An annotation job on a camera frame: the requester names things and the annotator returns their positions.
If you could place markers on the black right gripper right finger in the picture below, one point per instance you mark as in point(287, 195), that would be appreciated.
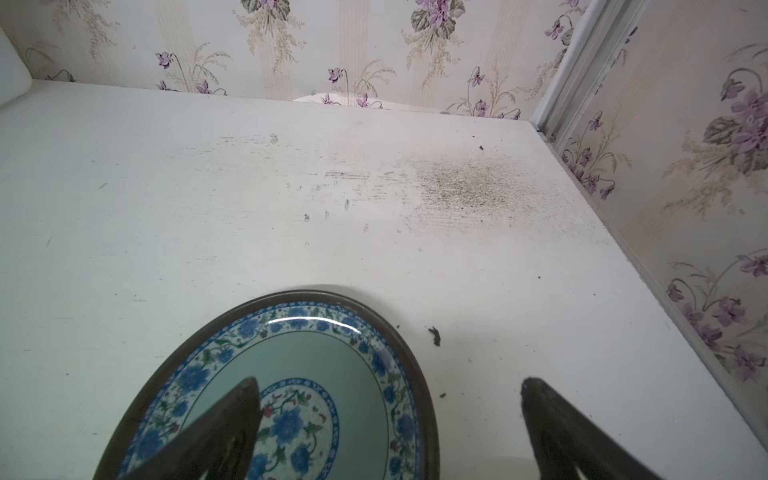
point(567, 444)

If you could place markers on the blue floral green plate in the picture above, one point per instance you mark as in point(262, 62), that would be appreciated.
point(342, 396)

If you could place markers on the white plastic bin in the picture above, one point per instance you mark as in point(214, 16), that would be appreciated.
point(15, 78)

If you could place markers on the aluminium frame post right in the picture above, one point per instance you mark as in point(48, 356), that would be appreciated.
point(598, 43)

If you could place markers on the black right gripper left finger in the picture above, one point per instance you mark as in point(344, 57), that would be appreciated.
point(218, 445)

